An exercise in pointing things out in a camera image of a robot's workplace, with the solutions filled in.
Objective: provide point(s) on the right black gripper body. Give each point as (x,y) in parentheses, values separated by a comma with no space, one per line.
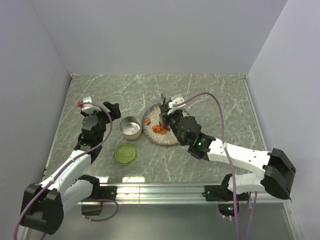
(175,117)

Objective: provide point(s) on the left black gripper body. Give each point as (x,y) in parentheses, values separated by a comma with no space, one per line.
(103,119)

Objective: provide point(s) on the metal food tongs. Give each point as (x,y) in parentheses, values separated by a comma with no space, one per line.
(163,100)

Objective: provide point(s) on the orange chicken wing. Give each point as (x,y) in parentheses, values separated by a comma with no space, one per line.
(157,129)

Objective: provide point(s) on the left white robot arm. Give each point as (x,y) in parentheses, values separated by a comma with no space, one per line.
(45,204)

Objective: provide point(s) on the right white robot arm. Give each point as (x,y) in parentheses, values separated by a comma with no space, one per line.
(269,171)

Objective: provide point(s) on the speckled ceramic plate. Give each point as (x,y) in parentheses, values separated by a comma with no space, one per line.
(167,138)

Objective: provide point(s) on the green round lid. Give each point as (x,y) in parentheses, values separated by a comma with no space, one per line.
(125,154)

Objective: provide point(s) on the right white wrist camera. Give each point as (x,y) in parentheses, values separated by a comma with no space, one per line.
(177,101)

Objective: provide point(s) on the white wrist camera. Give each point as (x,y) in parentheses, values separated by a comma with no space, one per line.
(86,105)
(177,101)

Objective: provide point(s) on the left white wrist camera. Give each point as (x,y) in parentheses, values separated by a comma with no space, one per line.
(86,105)

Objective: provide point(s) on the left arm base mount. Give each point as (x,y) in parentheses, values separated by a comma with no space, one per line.
(105,192)

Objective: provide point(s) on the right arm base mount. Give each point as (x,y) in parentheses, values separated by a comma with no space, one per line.
(219,193)

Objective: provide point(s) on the aluminium mounting rail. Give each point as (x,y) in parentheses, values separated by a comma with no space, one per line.
(159,193)

